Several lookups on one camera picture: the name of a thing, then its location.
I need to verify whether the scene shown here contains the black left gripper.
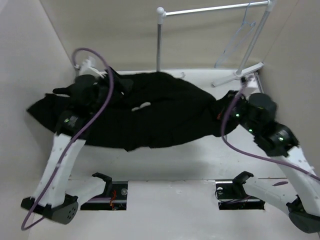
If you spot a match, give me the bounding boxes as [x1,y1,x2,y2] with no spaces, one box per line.
[91,67,133,114]

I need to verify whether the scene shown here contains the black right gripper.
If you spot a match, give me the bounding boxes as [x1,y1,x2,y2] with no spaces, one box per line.
[207,89,259,135]

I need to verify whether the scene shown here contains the black trousers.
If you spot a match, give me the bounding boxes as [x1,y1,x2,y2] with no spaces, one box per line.
[27,72,222,152]

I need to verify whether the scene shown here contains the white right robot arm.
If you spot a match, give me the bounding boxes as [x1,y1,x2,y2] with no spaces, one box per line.
[220,89,320,234]

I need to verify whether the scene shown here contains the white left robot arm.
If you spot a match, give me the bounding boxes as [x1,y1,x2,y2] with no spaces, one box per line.
[21,70,134,225]

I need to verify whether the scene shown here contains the white clothes rack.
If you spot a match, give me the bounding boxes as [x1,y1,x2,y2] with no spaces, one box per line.
[155,0,277,88]

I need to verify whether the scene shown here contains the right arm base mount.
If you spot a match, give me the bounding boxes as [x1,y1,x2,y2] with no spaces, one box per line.
[214,171,265,211]

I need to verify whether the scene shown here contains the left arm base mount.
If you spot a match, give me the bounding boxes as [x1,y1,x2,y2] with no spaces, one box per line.
[80,172,129,211]

